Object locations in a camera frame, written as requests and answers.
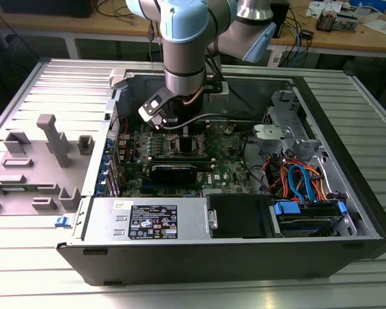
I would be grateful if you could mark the wooden desk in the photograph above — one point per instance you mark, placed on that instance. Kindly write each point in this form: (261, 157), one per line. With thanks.
(341, 40)

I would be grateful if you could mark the round coin battery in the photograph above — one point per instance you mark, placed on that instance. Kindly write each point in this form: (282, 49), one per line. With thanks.
(229, 130)

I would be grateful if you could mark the black label sticker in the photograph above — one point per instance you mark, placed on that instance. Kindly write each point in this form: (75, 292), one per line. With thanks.
(154, 222)

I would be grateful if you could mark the grey plastic parts rack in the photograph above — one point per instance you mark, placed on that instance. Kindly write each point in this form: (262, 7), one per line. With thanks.
(35, 180)

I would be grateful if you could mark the black open PC case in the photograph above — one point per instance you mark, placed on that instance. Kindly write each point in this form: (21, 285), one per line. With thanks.
(212, 264)

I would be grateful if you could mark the tall black device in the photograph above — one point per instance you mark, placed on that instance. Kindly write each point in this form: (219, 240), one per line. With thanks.
(283, 16)

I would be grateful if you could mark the silver power supply unit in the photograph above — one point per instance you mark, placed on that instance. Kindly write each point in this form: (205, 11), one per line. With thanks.
(193, 222)

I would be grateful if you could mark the white printed box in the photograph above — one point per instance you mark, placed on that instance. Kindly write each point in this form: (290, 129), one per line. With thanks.
(321, 6)

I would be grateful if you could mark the hard disk blue carrier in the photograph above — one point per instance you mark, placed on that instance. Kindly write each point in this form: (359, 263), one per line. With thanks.
(308, 222)

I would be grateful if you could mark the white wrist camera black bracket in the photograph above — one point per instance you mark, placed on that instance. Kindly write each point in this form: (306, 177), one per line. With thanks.
(149, 107)

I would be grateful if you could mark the blue plastic latch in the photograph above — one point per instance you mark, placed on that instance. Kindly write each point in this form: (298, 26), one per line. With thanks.
(62, 221)

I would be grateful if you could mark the small white wrist camera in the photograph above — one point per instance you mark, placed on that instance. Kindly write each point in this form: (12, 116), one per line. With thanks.
(224, 93)

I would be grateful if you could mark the green motherboard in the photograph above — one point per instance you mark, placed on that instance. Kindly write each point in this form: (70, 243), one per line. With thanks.
(225, 154)

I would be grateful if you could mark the white paper sheets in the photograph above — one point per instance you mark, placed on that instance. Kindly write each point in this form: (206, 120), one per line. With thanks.
(382, 25)

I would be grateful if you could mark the thin metal locking lever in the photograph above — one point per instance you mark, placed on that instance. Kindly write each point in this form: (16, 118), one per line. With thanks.
(209, 129)

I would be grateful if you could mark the white barcode sticker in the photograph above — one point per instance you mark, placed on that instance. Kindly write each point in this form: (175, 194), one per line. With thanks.
(120, 205)

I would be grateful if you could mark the copper coil transformer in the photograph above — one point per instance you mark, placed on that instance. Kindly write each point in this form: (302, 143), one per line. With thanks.
(325, 21)

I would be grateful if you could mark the silver drive cage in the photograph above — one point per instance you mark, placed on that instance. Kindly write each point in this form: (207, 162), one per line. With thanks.
(283, 132)

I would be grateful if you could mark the blue cardboard box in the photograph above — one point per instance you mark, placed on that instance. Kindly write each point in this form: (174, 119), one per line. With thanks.
(373, 4)

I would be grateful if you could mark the small black adapter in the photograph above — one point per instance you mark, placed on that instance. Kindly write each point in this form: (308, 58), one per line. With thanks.
(307, 34)

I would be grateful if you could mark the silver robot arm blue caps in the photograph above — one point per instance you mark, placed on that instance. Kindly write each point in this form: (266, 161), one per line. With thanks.
(183, 42)

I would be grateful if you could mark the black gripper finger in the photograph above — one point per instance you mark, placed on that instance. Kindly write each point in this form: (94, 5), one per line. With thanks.
(187, 145)

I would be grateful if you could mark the grey electronic device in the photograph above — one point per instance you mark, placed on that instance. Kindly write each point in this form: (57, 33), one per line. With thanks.
(347, 22)

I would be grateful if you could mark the white QR code paper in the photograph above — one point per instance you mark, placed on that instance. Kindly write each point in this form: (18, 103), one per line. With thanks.
(276, 58)

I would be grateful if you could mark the black graphics card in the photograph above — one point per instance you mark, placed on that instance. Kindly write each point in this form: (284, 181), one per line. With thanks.
(172, 175)

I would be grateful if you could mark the grey corner block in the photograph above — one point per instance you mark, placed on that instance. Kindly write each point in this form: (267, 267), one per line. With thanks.
(117, 77)

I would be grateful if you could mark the blue slot retainer clip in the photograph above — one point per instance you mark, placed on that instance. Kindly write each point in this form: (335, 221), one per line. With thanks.
(99, 190)
(105, 161)
(102, 177)
(108, 145)

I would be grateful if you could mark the large black box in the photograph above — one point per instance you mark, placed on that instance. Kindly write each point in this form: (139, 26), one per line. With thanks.
(51, 8)

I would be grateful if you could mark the CPU socket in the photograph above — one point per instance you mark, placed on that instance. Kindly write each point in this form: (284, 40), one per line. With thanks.
(175, 146)

